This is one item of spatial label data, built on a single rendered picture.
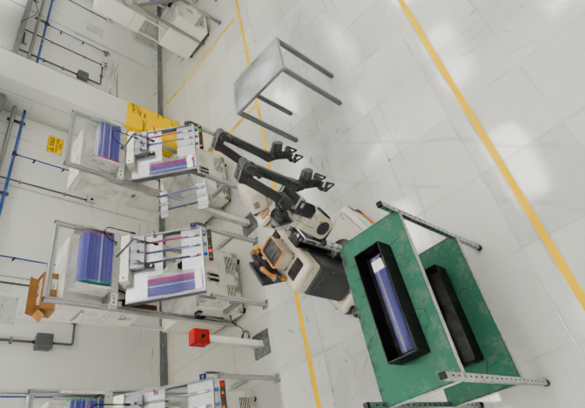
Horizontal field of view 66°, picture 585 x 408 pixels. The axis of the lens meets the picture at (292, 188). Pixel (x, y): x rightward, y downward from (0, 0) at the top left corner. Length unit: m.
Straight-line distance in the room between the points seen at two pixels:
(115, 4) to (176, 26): 0.96
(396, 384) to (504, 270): 1.19
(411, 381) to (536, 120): 1.94
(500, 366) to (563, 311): 0.53
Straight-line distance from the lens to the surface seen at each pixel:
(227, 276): 4.89
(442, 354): 2.24
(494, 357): 2.79
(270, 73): 4.30
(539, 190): 3.24
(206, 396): 3.93
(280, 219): 2.74
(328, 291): 3.33
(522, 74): 3.64
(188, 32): 8.14
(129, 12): 8.00
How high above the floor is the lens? 2.89
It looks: 38 degrees down
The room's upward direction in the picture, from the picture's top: 68 degrees counter-clockwise
